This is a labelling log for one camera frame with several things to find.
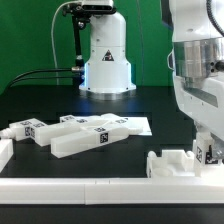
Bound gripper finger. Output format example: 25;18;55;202
195;122;209;133
212;135;224;159

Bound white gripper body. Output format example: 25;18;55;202
173;74;224;141

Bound white chair seat block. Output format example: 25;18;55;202
146;149;195;178

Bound white chair side frame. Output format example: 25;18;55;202
34;113;144;158

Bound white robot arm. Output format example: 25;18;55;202
80;0;224;159

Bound white flat chair panel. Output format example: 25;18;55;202
128;117;152;136

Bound white border fence frame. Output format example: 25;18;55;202
0;138;224;205

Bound black cables at base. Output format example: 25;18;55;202
3;66;86;94

